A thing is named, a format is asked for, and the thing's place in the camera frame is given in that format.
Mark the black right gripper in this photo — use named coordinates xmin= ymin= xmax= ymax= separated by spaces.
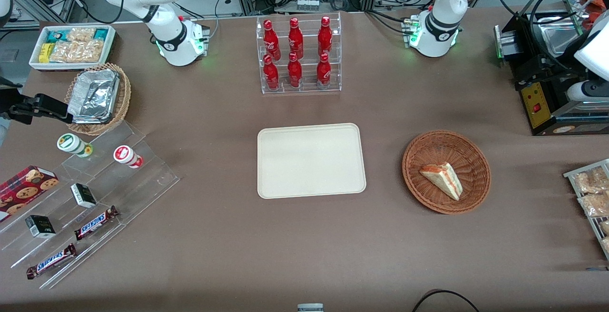
xmin=7 ymin=94 xmax=72 ymax=125

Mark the triangular sandwich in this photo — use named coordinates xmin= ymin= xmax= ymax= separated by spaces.
xmin=419 ymin=162 xmax=463 ymax=202

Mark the light wicker basket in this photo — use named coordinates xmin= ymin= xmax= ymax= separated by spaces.
xmin=64 ymin=63 xmax=132 ymax=136

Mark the beige plastic tray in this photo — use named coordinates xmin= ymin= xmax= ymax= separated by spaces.
xmin=257 ymin=123 xmax=367 ymax=199

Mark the brown wicker basket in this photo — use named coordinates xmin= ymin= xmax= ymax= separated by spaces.
xmin=402 ymin=130 xmax=491 ymax=215

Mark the tray of packaged snacks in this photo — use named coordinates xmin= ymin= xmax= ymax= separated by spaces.
xmin=563 ymin=159 xmax=609 ymax=261

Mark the green lid drink bottle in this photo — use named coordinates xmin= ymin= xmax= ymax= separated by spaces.
xmin=57 ymin=133 xmax=93 ymax=158

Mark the aluminium foil container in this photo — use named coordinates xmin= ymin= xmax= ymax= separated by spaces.
xmin=67 ymin=68 xmax=120 ymax=125

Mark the white snack bin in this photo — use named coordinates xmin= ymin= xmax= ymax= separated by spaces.
xmin=29 ymin=25 xmax=116 ymax=72

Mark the clear rice cracker bag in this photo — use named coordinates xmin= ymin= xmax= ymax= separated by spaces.
xmin=49 ymin=40 xmax=104 ymax=63

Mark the red cookie box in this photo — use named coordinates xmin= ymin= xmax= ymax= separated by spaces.
xmin=0 ymin=165 xmax=60 ymax=222

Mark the red lid drink bottle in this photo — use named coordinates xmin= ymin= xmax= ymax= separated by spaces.
xmin=113 ymin=145 xmax=143 ymax=169

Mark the small black box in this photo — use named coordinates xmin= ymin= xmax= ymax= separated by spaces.
xmin=70 ymin=183 xmax=97 ymax=209
xmin=25 ymin=214 xmax=56 ymax=239

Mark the clear acrylic stepped shelf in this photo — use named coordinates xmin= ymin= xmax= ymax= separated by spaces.
xmin=0 ymin=121 xmax=180 ymax=290

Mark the Snickers bar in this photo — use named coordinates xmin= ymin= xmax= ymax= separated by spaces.
xmin=26 ymin=243 xmax=77 ymax=280
xmin=74 ymin=205 xmax=119 ymax=241

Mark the red cola bottle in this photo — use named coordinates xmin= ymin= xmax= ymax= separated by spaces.
xmin=263 ymin=54 xmax=280 ymax=90
xmin=288 ymin=17 xmax=304 ymax=59
xmin=317 ymin=53 xmax=332 ymax=89
xmin=263 ymin=19 xmax=281 ymax=60
xmin=287 ymin=52 xmax=303 ymax=88
xmin=318 ymin=16 xmax=333 ymax=57

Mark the clear acrylic bottle rack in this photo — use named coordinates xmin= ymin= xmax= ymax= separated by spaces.
xmin=255 ymin=12 xmax=342 ymax=95

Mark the black hot food display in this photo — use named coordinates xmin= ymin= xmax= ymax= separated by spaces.
xmin=494 ymin=0 xmax=609 ymax=137

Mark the clear snack bag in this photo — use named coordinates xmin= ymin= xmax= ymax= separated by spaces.
xmin=573 ymin=167 xmax=609 ymax=194
xmin=578 ymin=192 xmax=609 ymax=217

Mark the black floor cable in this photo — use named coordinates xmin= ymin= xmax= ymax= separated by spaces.
xmin=412 ymin=290 xmax=481 ymax=312

